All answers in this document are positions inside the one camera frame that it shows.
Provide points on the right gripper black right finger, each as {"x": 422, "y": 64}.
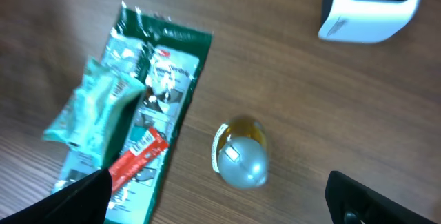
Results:
{"x": 349, "y": 201}

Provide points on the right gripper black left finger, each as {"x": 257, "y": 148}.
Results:
{"x": 83, "y": 202}

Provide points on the red stick sachet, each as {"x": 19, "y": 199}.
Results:
{"x": 136, "y": 158}

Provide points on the clear yellow liquid bottle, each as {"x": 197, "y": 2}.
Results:
{"x": 240, "y": 153}

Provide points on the white barcode scanner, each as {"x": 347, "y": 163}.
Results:
{"x": 364, "y": 21}

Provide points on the teal snack wrapper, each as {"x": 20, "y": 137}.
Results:
{"x": 88, "y": 119}

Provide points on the green gloves package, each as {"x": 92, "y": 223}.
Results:
{"x": 168, "y": 60}

